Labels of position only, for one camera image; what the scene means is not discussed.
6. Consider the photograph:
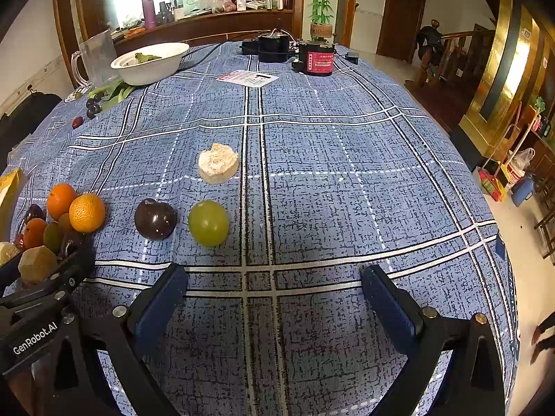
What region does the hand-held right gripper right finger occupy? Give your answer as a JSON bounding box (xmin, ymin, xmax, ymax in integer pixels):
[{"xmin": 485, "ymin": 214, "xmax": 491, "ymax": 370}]
[{"xmin": 361, "ymin": 264, "xmax": 506, "ymax": 416}]

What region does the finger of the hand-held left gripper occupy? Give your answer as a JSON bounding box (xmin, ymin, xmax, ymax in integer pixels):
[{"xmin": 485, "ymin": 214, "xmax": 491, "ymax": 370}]
[
  {"xmin": 0, "ymin": 248, "xmax": 96, "ymax": 310},
  {"xmin": 0, "ymin": 262, "xmax": 20, "ymax": 287}
]

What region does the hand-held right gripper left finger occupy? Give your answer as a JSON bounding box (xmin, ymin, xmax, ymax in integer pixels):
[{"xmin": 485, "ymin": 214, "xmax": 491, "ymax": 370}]
[{"xmin": 43, "ymin": 262, "xmax": 189, "ymax": 416}]

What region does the tan angular food chunk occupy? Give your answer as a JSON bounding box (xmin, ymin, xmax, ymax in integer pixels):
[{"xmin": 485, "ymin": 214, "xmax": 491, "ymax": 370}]
[{"xmin": 18, "ymin": 245, "xmax": 58, "ymax": 285}]

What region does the large green round fruit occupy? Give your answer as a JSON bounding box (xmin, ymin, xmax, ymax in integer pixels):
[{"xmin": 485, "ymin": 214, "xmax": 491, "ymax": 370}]
[{"xmin": 188, "ymin": 200, "xmax": 230, "ymax": 247}]

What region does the small dark fruit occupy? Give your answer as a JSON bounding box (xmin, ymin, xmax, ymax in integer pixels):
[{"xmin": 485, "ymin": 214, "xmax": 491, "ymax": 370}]
[{"xmin": 60, "ymin": 232, "xmax": 87, "ymax": 257}]

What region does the small green fruit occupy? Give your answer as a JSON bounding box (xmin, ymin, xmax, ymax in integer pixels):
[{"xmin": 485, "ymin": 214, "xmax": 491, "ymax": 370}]
[{"xmin": 42, "ymin": 223, "xmax": 63, "ymax": 254}]

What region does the small orange mandarin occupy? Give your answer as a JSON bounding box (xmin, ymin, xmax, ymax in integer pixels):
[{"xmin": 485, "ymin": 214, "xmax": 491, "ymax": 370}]
[{"xmin": 23, "ymin": 218, "xmax": 48, "ymax": 250}]

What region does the yellow paper bag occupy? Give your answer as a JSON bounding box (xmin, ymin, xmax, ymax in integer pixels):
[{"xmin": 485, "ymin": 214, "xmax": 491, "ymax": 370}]
[{"xmin": 0, "ymin": 168, "xmax": 27, "ymax": 243}]

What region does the large dark purple plum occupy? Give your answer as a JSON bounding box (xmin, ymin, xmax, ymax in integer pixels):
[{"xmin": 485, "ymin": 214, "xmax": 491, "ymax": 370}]
[{"xmin": 134, "ymin": 198, "xmax": 178, "ymax": 241}]

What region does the blue plaid tablecloth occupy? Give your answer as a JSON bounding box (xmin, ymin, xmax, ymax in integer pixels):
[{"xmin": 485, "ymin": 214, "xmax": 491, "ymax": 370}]
[{"xmin": 9, "ymin": 41, "xmax": 519, "ymax": 416}]

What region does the beige bitten cake piece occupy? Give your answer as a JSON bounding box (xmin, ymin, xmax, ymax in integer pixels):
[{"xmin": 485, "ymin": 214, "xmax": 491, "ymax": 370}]
[{"xmin": 198, "ymin": 143, "xmax": 240, "ymax": 185}]

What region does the black chair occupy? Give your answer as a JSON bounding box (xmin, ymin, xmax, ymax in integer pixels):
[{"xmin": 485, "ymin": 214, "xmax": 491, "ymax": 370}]
[{"xmin": 0, "ymin": 92, "xmax": 63, "ymax": 170}]

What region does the loose green leafy vegetable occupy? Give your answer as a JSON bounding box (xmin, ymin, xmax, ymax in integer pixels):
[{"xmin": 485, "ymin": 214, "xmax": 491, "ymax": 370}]
[{"xmin": 88, "ymin": 79, "xmax": 137, "ymax": 104}]

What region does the white plastic bucket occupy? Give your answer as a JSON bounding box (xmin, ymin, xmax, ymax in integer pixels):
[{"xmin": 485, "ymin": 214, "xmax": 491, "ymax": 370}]
[{"xmin": 503, "ymin": 147, "xmax": 536, "ymax": 191}]

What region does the clear glass pitcher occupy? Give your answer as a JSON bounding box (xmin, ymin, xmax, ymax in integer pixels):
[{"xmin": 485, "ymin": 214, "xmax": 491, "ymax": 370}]
[{"xmin": 70, "ymin": 28, "xmax": 120, "ymax": 88}]

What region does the white bowl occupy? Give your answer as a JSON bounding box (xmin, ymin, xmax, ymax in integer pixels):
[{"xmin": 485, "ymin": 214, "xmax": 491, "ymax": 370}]
[{"xmin": 110, "ymin": 42, "xmax": 190, "ymax": 86}]

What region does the white printed paper card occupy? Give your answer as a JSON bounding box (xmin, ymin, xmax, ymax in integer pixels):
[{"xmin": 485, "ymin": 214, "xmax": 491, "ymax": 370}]
[{"xmin": 215, "ymin": 70, "xmax": 279, "ymax": 88}]

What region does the black cylinder red label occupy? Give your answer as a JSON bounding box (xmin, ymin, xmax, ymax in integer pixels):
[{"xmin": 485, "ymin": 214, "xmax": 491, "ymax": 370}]
[{"xmin": 291, "ymin": 40, "xmax": 336, "ymax": 77}]

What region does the wooden stair railing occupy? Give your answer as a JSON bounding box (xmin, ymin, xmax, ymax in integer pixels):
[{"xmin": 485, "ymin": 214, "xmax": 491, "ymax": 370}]
[{"xmin": 438, "ymin": 24, "xmax": 497, "ymax": 83}]

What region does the black electric device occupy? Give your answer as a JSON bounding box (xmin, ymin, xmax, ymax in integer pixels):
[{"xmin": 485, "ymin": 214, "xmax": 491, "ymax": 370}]
[{"xmin": 241, "ymin": 30, "xmax": 300, "ymax": 63}]

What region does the wooden counter ledge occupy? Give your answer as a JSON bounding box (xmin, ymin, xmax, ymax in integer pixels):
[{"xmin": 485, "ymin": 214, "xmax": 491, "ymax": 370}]
[{"xmin": 110, "ymin": 6, "xmax": 304, "ymax": 55}]

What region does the brown wooden door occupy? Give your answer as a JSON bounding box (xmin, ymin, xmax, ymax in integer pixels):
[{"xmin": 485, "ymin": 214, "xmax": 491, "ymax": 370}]
[{"xmin": 376, "ymin": 0, "xmax": 428, "ymax": 63}]

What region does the black power cable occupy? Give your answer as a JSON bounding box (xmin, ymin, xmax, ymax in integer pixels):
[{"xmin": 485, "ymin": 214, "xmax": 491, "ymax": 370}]
[{"xmin": 178, "ymin": 40, "xmax": 244, "ymax": 70}]

